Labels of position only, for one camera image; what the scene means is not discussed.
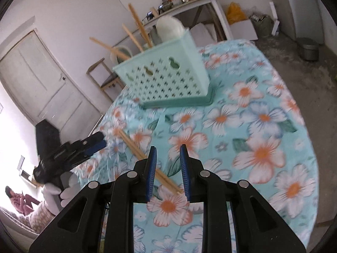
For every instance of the person's left hand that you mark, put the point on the person's left hand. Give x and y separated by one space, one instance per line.
68 187

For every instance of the small cream spoon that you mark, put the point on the small cream spoon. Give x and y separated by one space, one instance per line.
118 54

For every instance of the metal trash bin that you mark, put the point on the metal trash bin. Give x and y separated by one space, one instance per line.
308 48

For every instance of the wooden chopstick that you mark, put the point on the wooden chopstick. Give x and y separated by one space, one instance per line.
131 37
108 47
131 145
139 25
168 183

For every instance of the yellow plastic bag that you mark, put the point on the yellow plastic bag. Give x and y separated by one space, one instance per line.
235 13

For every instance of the white board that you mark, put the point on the white board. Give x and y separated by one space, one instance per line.
274 18

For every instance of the white pillow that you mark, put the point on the white pillow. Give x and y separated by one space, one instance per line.
202 33

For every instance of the white open box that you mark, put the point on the white open box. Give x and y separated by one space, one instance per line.
244 30

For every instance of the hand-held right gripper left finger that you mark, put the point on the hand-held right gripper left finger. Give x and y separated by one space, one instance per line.
152 174

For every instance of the green perforated utensil basket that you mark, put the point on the green perforated utensil basket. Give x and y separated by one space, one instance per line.
168 76

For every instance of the white table with wooden top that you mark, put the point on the white table with wooden top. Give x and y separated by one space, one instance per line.
194 4

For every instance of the wooden chair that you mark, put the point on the wooden chair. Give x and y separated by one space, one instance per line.
105 80

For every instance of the white panel door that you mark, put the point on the white panel door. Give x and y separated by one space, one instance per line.
39 79

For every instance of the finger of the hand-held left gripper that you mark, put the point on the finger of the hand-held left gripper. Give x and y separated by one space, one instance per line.
92 138
96 146

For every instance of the green bag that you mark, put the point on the green bag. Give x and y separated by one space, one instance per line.
263 26

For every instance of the cream rice paddle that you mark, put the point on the cream rice paddle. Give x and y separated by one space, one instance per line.
169 29

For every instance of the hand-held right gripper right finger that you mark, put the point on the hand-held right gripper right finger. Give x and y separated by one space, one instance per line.
185 174

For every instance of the grey refrigerator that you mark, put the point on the grey refrigerator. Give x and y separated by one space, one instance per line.
302 8

